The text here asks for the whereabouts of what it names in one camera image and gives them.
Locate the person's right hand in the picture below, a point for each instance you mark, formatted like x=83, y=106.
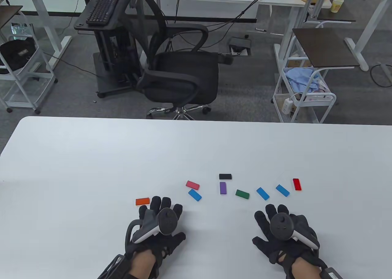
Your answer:
x=261, y=220

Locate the person's left hand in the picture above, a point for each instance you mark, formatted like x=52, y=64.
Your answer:
x=154, y=204

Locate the orange domino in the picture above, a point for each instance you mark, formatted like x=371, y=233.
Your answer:
x=142, y=201

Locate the grey white hand controller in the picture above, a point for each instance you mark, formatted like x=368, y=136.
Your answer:
x=281, y=227
x=167, y=222

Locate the blue domino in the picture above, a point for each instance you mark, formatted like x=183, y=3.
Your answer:
x=195, y=195
x=262, y=193
x=282, y=190

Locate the green domino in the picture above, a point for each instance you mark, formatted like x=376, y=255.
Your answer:
x=242, y=194

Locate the pink domino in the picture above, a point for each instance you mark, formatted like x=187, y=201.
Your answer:
x=192, y=185

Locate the purple domino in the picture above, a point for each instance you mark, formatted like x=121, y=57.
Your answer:
x=223, y=188

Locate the red domino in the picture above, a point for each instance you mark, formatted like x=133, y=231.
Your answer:
x=297, y=184

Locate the black domino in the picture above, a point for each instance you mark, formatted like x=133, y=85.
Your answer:
x=225, y=177

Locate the white power strip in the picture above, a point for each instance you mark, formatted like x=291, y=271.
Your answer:
x=287, y=105

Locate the black mesh office chair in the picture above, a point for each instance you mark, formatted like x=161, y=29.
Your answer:
x=183, y=73

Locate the light blue cloth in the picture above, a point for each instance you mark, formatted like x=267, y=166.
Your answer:
x=300, y=76

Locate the black computer cart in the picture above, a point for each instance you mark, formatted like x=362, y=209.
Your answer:
x=113, y=46

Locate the grey floor socket box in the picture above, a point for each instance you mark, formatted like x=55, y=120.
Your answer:
x=240, y=43

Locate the white cart with brown top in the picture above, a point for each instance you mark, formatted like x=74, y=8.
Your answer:
x=324, y=47
x=9, y=15

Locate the black keyboard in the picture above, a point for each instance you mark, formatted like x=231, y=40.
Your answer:
x=102, y=7

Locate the black bag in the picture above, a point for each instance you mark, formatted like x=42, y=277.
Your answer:
x=16, y=53

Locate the dark brown side tabletop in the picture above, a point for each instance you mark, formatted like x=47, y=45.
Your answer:
x=337, y=17

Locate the clear plastic packet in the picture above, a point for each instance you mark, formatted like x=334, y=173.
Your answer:
x=21, y=30

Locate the yellow paper cup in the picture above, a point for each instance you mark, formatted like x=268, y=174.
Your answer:
x=337, y=5

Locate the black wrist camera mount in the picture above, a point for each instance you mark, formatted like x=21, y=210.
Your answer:
x=332, y=274
x=114, y=266

